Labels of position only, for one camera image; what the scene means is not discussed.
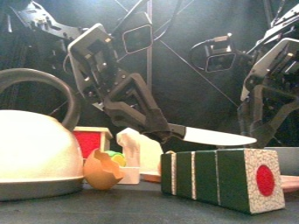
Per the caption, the pink plastic tray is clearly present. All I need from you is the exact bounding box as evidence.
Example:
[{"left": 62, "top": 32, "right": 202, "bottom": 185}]
[{"left": 139, "top": 171, "right": 299, "bottom": 193}]

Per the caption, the brown toy eggshell half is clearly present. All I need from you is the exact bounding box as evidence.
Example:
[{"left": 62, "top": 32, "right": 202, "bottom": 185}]
[{"left": 82, "top": 148, "right": 127, "bottom": 191}]

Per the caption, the green lime slice toy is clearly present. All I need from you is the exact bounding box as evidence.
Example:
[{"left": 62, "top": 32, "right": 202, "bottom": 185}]
[{"left": 103, "top": 150, "right": 129, "bottom": 168}]

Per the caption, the black camera cable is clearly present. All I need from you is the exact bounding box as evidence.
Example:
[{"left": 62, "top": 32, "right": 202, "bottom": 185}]
[{"left": 189, "top": 38, "right": 221, "bottom": 72}]

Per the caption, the white knife holder block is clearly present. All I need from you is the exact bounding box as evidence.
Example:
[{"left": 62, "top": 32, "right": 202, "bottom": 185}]
[{"left": 117, "top": 127, "right": 165, "bottom": 177}]

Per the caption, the white green bowl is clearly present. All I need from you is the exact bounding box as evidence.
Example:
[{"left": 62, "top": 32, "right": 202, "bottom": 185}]
[{"left": 117, "top": 165, "right": 142, "bottom": 186}]

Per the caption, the white blade black handle knife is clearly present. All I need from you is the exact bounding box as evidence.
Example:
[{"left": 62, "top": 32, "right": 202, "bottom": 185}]
[{"left": 162, "top": 122, "right": 258, "bottom": 147}]

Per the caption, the green sushi roll red centre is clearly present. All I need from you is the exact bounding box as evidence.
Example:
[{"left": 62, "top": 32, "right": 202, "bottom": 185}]
[{"left": 161, "top": 148, "right": 288, "bottom": 215}]

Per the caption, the metal frame post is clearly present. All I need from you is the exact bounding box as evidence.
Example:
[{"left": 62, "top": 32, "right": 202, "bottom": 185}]
[{"left": 146, "top": 0, "right": 155, "bottom": 89}]

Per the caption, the white kettle with black handle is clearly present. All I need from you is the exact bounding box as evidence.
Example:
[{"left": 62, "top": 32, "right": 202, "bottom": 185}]
[{"left": 0, "top": 67, "right": 86, "bottom": 202}]

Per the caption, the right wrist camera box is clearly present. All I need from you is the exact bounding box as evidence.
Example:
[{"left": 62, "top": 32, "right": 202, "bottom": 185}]
[{"left": 205, "top": 36, "right": 240, "bottom": 74}]

